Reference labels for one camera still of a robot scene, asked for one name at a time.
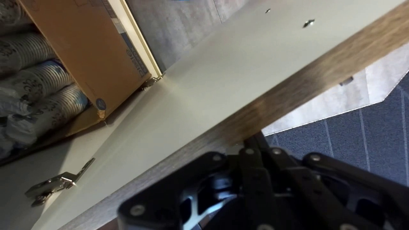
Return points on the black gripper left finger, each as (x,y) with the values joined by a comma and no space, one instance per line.
(256,184)

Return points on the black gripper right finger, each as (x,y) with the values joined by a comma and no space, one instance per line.
(338,195)

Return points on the wooden cabinet door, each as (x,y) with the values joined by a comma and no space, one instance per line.
(269,59)

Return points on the metal cabinet hinge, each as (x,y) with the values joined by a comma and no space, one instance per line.
(41,192)

